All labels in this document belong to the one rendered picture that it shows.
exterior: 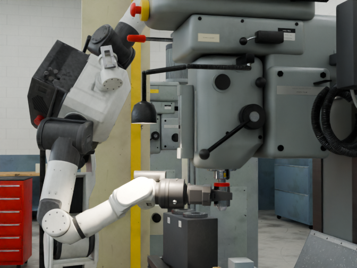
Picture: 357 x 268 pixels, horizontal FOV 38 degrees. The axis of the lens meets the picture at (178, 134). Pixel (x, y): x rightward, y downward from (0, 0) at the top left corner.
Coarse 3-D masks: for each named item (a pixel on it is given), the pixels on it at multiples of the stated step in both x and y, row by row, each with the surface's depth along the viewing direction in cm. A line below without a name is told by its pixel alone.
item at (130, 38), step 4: (128, 36) 156; (132, 36) 155; (136, 36) 156; (140, 36) 156; (144, 36) 156; (128, 40) 156; (132, 40) 156; (136, 40) 156; (140, 40) 156; (144, 40) 156; (148, 40) 157; (152, 40) 157; (156, 40) 158; (160, 40) 158; (164, 40) 158; (168, 40) 158; (172, 40) 159
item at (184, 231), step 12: (168, 216) 193; (180, 216) 186; (192, 216) 181; (204, 216) 182; (168, 228) 192; (180, 228) 183; (192, 228) 179; (204, 228) 180; (216, 228) 182; (168, 240) 192; (180, 240) 183; (192, 240) 178; (204, 240) 180; (216, 240) 182; (168, 252) 192; (180, 252) 183; (192, 252) 178; (204, 252) 180; (216, 252) 182; (180, 264) 183; (192, 264) 178; (204, 264) 180; (216, 264) 182
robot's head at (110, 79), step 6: (108, 54) 166; (114, 54) 167; (102, 60) 166; (108, 60) 165; (102, 66) 165; (102, 72) 163; (108, 72) 162; (114, 72) 162; (120, 72) 164; (96, 78) 169; (102, 78) 163; (108, 78) 161; (114, 78) 161; (120, 78) 162; (102, 84) 162; (108, 84) 163; (114, 84) 164; (120, 84) 164
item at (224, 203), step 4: (216, 188) 150; (220, 188) 149; (224, 188) 149; (228, 188) 150; (224, 200) 149; (228, 200) 150; (216, 204) 150; (220, 204) 149; (224, 204) 149; (228, 204) 150
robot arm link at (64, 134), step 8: (48, 128) 157; (56, 128) 157; (64, 128) 157; (72, 128) 157; (48, 136) 157; (56, 136) 157; (64, 136) 156; (72, 136) 156; (48, 144) 158; (56, 144) 156; (64, 144) 155; (72, 144) 157; (56, 152) 155; (64, 152) 154; (72, 152) 156; (56, 160) 154; (64, 160) 154; (72, 160) 155
